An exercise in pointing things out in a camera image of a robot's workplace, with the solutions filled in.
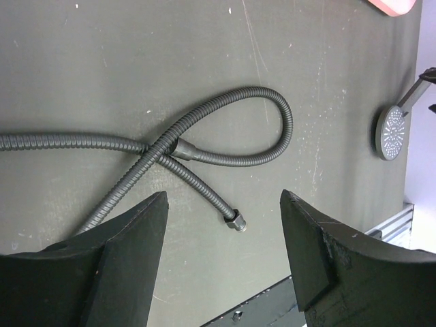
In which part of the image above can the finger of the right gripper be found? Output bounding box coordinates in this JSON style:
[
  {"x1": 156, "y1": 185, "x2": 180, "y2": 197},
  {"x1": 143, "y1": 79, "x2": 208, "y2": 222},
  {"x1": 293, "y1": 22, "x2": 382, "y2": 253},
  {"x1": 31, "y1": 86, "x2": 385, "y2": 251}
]
[{"x1": 419, "y1": 67, "x2": 436, "y2": 84}]

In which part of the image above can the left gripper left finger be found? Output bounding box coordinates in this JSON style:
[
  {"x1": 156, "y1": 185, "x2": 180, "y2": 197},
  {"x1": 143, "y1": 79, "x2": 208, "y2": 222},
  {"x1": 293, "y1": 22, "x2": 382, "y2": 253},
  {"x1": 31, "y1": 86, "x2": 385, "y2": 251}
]
[{"x1": 1, "y1": 191, "x2": 169, "y2": 326}]

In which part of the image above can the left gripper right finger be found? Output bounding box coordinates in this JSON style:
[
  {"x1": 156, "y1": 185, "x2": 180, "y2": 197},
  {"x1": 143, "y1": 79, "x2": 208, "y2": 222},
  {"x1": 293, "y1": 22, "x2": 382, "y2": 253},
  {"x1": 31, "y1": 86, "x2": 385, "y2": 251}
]
[{"x1": 280, "y1": 190, "x2": 435, "y2": 326}]

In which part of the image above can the grey shower head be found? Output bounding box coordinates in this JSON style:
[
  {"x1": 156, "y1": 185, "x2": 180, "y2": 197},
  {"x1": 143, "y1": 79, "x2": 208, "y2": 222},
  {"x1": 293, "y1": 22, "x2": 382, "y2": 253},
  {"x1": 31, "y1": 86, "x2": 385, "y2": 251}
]
[{"x1": 375, "y1": 77, "x2": 432, "y2": 161}]

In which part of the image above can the pink three-tier shelf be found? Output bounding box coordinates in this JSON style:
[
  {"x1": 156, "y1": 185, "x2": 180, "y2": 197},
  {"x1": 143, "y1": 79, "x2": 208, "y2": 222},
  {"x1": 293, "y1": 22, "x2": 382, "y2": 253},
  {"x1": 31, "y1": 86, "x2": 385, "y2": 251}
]
[{"x1": 369, "y1": 0, "x2": 416, "y2": 17}]

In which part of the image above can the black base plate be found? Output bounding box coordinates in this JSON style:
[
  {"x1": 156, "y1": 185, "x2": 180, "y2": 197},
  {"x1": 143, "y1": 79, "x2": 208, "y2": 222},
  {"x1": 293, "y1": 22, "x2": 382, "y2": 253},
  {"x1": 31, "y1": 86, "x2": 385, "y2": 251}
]
[{"x1": 204, "y1": 276, "x2": 306, "y2": 327}]

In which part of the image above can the aluminium rail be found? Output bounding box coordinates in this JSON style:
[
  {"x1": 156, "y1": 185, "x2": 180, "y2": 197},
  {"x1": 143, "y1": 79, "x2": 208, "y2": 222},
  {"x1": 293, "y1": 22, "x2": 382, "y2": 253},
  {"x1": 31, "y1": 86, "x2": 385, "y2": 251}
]
[{"x1": 365, "y1": 203, "x2": 414, "y2": 249}]

